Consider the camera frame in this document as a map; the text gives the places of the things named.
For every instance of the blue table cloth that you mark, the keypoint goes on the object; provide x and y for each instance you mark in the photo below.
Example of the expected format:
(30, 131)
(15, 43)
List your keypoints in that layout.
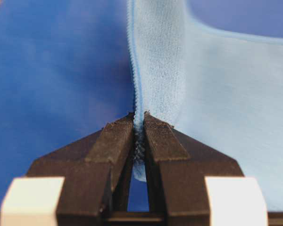
(65, 68)

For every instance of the light blue towel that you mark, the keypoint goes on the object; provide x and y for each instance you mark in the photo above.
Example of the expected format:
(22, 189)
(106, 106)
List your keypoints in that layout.
(224, 89)

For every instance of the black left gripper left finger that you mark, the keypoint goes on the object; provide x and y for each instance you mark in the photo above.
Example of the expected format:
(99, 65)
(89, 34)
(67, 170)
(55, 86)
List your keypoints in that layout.
(97, 172)

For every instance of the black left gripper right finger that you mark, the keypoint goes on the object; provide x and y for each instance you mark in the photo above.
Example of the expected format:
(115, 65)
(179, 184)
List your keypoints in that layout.
(176, 165)

